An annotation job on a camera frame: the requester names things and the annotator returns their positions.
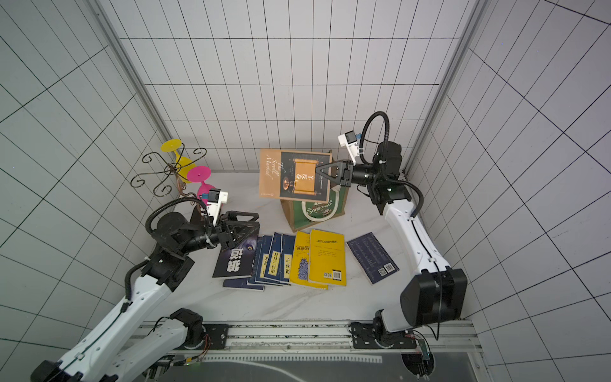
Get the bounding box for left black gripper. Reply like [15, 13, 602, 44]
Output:
[180, 209, 262, 253]

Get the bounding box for dark green brown book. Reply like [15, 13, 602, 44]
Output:
[259, 149, 333, 202]

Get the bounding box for green jute canvas bag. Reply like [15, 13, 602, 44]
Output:
[280, 186, 350, 232]

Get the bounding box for yellow book purple picture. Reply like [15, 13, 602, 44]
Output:
[290, 232, 328, 290]

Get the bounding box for yellow book plain cover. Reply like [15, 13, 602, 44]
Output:
[308, 229, 347, 287]

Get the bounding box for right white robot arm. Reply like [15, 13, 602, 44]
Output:
[316, 133, 468, 349]

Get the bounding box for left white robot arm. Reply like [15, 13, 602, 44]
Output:
[30, 201, 260, 381]

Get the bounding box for blue book yellow label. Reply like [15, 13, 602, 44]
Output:
[248, 236, 272, 285]
[264, 232, 283, 283]

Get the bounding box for black book white characters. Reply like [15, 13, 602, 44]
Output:
[212, 233, 259, 279]

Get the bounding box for navy book at bottom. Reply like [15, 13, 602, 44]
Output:
[222, 278, 265, 291]

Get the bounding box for pink plastic wine glass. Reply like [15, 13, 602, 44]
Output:
[188, 166, 217, 205]

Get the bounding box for yellow plastic wine glass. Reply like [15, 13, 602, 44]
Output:
[161, 139, 196, 184]

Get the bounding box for metal scroll glass rack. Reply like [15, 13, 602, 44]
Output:
[129, 147, 208, 202]

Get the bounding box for dark navy thin book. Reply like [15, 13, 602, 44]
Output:
[347, 232, 399, 285]

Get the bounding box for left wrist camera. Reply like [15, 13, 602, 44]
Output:
[207, 189, 228, 225]

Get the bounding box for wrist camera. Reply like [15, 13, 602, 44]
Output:
[337, 131, 362, 165]
[207, 189, 228, 225]

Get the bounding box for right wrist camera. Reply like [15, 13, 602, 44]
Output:
[337, 131, 362, 165]

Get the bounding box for aluminium mounting rail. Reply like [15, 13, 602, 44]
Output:
[97, 319, 483, 357]

